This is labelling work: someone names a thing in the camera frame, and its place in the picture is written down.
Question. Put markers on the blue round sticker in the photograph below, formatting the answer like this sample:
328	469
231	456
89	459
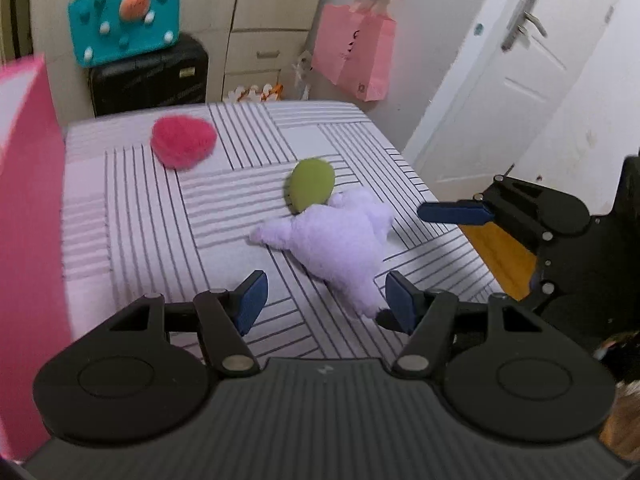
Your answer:
479	29

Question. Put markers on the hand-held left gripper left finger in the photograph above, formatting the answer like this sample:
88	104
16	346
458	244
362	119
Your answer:
252	300

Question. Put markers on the purple plush toy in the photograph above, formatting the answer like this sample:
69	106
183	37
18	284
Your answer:
335	240

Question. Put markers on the green plush ball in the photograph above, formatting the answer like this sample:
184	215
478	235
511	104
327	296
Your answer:
310	185

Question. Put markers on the black suitcase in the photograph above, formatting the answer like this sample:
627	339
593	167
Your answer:
150	85

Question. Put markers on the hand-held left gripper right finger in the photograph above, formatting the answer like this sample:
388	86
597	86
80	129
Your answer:
400	300

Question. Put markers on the white door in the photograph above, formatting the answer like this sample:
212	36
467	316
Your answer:
505	100

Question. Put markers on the pink paper bag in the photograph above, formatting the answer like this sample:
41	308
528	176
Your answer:
355	50

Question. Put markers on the beige wardrobe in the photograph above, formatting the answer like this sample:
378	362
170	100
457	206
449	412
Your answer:
270	20

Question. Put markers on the white flower-shaped mat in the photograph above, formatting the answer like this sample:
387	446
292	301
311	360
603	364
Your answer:
252	92

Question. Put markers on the red heart plush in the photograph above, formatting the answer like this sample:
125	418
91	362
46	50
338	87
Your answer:
182	140

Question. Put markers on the pink box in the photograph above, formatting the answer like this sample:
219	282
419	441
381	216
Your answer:
27	235

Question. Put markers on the teal felt tote bag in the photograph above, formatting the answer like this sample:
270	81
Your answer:
125	15

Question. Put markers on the person's patterned clothing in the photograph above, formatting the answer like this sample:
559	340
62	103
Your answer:
622	410

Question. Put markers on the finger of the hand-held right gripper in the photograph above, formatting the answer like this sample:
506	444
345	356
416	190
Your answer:
450	212

